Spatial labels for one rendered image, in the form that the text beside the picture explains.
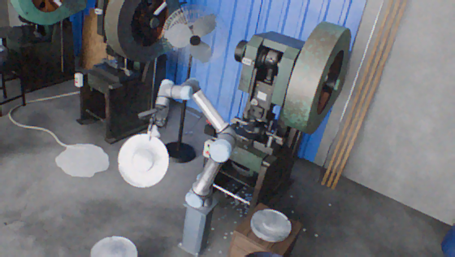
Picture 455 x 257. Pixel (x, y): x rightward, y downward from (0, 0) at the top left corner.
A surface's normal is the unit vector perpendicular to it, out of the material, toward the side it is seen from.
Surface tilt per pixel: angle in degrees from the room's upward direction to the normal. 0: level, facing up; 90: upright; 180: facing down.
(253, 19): 90
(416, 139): 90
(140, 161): 54
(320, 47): 46
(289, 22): 90
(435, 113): 90
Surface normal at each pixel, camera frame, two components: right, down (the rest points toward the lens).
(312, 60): -0.38, -0.13
